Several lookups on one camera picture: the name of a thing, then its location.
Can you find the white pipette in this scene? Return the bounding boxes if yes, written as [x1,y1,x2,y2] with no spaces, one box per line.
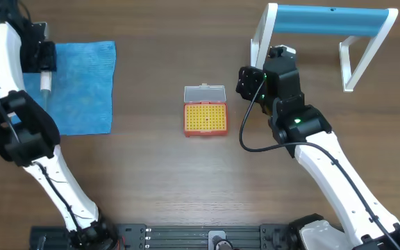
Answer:
[39,70,53,112]

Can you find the blue cloth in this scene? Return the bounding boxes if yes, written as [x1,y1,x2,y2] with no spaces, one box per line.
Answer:
[9,40,117,136]

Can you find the white and blue stand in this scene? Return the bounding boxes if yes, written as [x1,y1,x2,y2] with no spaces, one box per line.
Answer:
[249,2,399,93]

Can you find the mounting rail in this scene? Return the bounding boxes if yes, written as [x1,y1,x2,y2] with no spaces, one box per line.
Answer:
[29,224,298,250]

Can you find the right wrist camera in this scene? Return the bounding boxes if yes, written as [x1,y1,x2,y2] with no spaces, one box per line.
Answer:
[268,44,297,59]

